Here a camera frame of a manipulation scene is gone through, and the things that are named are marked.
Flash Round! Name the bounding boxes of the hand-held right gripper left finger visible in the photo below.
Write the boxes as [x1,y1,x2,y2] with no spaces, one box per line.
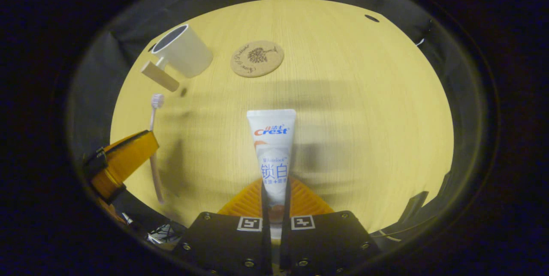
[172,177,272,276]

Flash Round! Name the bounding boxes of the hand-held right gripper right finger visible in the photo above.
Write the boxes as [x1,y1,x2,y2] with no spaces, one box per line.
[281,177,382,276]

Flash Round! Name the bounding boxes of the pale pink toothbrush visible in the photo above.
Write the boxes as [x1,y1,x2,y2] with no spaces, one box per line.
[148,93,166,204]

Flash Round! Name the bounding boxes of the white toothpaste tube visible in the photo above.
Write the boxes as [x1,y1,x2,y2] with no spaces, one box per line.
[247,109,297,242]

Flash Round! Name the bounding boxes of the white cup with wooden handle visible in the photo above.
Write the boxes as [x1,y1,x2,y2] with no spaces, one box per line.
[141,24,214,93]

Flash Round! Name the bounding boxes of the round cork coaster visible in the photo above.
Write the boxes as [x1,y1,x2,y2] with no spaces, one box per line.
[230,40,284,78]

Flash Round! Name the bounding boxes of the thin white cable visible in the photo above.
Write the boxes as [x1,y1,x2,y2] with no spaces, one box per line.
[414,21,433,47]

